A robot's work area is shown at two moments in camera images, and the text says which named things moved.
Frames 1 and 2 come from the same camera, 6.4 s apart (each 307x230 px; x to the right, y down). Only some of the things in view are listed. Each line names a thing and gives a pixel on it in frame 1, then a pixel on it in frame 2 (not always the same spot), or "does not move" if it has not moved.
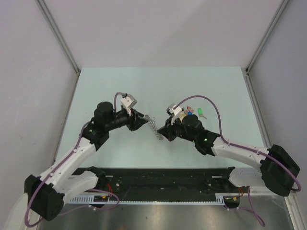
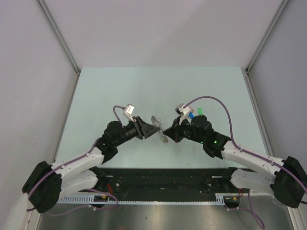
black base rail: x=165 y=184 does not move
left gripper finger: x=141 y=121 -> x=149 y=130
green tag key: x=200 y=111 does not move
